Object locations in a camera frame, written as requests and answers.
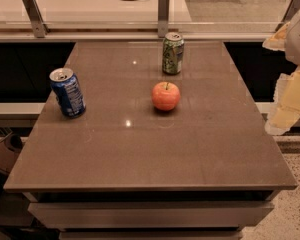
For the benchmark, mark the left metal bracket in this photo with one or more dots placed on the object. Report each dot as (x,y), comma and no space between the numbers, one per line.
(38,27)

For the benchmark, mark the middle metal bracket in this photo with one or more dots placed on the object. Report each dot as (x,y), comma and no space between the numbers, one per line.
(163,17)

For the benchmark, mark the right metal bracket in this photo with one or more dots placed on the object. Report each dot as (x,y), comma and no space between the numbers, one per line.
(292,9)

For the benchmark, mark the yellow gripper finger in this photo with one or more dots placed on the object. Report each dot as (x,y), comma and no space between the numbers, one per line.
(285,110)
(277,41)

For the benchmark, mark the green soda can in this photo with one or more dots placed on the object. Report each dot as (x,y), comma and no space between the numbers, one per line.
(173,49)

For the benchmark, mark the glass barrier panel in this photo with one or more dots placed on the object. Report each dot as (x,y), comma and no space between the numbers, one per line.
(208,11)

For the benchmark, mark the grey drawer front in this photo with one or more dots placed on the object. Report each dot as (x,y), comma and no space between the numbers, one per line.
(150,215)

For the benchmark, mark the red apple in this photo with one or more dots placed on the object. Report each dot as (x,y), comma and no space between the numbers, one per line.
(165,96)

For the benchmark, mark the blue pepsi can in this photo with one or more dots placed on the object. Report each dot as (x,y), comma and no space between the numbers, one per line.
(65,84)

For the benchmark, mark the metal bracket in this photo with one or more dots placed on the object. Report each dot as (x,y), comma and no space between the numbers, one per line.
(163,17)
(292,9)
(38,27)

